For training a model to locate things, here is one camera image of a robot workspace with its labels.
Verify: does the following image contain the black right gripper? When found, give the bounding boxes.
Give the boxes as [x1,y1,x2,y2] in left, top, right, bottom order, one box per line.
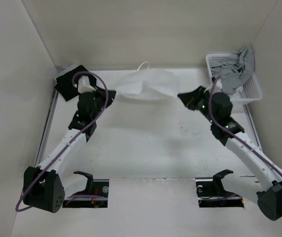
[178,85,217,124]

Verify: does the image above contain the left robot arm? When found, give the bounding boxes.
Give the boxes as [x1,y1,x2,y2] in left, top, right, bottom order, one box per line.
[18,87,116,213]

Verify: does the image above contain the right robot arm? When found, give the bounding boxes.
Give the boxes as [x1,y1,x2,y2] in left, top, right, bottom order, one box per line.
[177,86,282,221]

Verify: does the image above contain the white folded tank top underneath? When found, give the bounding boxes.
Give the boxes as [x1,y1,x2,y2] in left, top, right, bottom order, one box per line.
[55,64,78,80]

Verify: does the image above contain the folded black tank top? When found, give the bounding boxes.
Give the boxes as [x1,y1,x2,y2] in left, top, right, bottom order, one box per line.
[55,65,98,102]

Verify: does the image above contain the grey tank top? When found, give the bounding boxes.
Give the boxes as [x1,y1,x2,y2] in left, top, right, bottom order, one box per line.
[209,46,254,95]

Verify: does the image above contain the white plastic basket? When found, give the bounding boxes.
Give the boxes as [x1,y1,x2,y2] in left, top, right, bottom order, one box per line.
[205,52,263,105]

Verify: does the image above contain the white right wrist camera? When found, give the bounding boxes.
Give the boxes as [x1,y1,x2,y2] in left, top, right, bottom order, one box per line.
[204,77,222,92]

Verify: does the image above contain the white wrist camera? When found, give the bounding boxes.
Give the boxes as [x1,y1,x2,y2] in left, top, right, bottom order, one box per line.
[204,77,222,92]
[77,76,96,94]

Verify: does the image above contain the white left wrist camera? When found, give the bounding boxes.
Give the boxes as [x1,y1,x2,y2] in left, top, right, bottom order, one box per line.
[77,76,96,94]

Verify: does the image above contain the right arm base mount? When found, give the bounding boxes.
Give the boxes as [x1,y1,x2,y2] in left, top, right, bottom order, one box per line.
[196,169,244,208]

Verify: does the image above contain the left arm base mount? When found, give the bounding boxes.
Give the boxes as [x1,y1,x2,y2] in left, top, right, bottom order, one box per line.
[62,171,110,208]

